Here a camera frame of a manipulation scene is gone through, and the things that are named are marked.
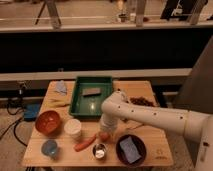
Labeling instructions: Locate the yellow red apple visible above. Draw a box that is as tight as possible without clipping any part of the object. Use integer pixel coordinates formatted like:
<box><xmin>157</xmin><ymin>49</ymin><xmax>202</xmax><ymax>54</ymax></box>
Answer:
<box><xmin>99</xmin><ymin>132</ymin><xmax>110</xmax><ymax>142</ymax></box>

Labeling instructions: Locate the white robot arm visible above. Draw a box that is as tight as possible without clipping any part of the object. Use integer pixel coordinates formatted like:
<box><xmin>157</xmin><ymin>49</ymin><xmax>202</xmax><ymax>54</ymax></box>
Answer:
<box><xmin>100</xmin><ymin>91</ymin><xmax>213</xmax><ymax>171</ymax></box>

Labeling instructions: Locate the small metal cup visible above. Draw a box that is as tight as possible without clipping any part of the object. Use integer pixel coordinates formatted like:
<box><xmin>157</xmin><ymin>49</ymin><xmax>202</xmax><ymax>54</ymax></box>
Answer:
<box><xmin>92</xmin><ymin>144</ymin><xmax>106</xmax><ymax>159</ymax></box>

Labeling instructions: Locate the white plastic cup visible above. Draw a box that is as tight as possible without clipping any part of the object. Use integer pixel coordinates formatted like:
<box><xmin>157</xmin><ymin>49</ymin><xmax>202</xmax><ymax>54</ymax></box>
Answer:
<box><xmin>64</xmin><ymin>119</ymin><xmax>82</xmax><ymax>139</ymax></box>

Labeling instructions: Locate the blue plastic cup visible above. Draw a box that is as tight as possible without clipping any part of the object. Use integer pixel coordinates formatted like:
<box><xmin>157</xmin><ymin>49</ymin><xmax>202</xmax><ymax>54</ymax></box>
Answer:
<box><xmin>41</xmin><ymin>139</ymin><xmax>58</xmax><ymax>158</ymax></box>

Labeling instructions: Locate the orange carrot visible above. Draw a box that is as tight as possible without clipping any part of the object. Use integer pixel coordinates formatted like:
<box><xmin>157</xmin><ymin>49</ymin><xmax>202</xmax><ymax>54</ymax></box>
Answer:
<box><xmin>74</xmin><ymin>135</ymin><xmax>96</xmax><ymax>152</ymax></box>

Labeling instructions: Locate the dark round plate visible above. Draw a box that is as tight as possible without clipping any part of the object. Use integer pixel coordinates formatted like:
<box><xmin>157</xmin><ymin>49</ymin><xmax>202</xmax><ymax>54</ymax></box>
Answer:
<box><xmin>116</xmin><ymin>134</ymin><xmax>147</xmax><ymax>167</ymax></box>

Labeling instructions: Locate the blue sponge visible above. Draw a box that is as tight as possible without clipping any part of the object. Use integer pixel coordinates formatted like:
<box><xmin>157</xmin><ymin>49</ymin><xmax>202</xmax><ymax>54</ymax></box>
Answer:
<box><xmin>120</xmin><ymin>137</ymin><xmax>141</xmax><ymax>164</ymax></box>

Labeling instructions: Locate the green plastic tray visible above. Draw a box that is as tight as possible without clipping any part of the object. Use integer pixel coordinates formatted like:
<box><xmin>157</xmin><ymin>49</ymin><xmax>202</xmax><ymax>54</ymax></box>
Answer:
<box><xmin>69</xmin><ymin>76</ymin><xmax>114</xmax><ymax>119</ymax></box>

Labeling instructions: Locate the grey block in tray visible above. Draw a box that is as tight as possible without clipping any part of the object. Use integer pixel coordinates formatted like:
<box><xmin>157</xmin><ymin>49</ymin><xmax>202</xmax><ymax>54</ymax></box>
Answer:
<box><xmin>82</xmin><ymin>88</ymin><xmax>101</xmax><ymax>96</ymax></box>

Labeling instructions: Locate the brown grapes bunch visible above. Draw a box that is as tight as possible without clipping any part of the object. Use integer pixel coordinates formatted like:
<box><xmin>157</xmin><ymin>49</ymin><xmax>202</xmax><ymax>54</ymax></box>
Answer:
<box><xmin>130</xmin><ymin>97</ymin><xmax>154</xmax><ymax>106</ymax></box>

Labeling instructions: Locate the yellow banana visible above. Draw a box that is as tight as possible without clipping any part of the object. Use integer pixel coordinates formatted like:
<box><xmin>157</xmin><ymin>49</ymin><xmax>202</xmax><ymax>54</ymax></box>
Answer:
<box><xmin>49</xmin><ymin>99</ymin><xmax>70</xmax><ymax>107</ymax></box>

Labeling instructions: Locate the red bowl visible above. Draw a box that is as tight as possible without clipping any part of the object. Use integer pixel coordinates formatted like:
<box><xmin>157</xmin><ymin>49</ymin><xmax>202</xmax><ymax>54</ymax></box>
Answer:
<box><xmin>35</xmin><ymin>110</ymin><xmax>61</xmax><ymax>135</ymax></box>

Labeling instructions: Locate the blue grey cloth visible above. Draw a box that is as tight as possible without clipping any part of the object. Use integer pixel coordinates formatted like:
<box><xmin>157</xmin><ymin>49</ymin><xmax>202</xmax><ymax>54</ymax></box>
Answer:
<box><xmin>55</xmin><ymin>80</ymin><xmax>67</xmax><ymax>95</ymax></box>

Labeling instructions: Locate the blue box on floor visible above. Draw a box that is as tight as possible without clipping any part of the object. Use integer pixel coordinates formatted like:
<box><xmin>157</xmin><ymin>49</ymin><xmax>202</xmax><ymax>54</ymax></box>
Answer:
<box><xmin>24</xmin><ymin>104</ymin><xmax>41</xmax><ymax>121</ymax></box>

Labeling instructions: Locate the white handled fork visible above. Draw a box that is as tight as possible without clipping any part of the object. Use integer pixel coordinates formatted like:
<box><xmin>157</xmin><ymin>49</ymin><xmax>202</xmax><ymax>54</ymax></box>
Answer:
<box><xmin>126</xmin><ymin>123</ymin><xmax>145</xmax><ymax>131</ymax></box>

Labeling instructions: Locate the black cable on floor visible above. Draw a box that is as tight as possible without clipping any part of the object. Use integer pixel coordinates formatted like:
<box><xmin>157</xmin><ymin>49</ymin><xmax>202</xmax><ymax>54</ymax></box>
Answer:
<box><xmin>0</xmin><ymin>96</ymin><xmax>28</xmax><ymax>148</ymax></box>

